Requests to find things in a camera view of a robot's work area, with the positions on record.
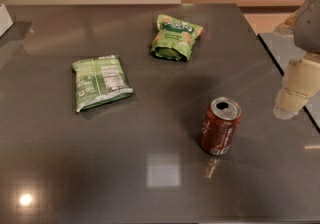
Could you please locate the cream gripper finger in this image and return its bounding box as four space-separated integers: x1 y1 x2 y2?
274 11 298 35
273 53 320 120

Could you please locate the red coke can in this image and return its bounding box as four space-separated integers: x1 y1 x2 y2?
200 97 242 156

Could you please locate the crumpled green chip bag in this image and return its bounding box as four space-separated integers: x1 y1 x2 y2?
151 14 203 61

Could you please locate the flat green snack bag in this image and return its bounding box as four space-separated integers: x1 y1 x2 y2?
72 55 133 113

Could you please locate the white box at left edge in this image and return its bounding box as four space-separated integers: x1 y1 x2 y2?
0 4 13 37

